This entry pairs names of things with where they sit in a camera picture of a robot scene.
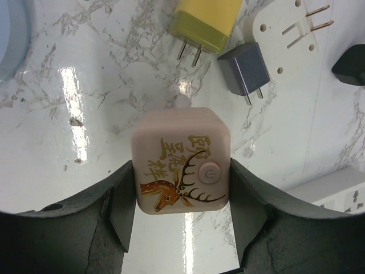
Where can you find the light blue round socket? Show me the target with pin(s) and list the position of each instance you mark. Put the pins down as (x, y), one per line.
(15, 36)

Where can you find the grey cube charger plug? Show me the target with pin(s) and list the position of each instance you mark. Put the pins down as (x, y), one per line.
(244, 70)

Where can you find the yellow cube charger plug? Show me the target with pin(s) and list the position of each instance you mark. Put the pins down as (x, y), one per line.
(204, 24)

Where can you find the white USB power strip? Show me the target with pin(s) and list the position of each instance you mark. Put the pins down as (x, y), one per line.
(341, 191)

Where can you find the white plug adapter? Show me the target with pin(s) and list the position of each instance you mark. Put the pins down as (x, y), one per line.
(291, 34)

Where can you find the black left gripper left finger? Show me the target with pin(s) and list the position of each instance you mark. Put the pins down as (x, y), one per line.
(89, 232)

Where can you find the pink deer cube plug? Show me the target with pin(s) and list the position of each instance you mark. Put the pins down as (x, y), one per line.
(181, 161)

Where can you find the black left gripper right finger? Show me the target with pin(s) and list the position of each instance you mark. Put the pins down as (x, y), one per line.
(278, 233)

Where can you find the black three-pin plug adapter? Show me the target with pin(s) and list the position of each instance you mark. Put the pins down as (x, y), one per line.
(349, 68)

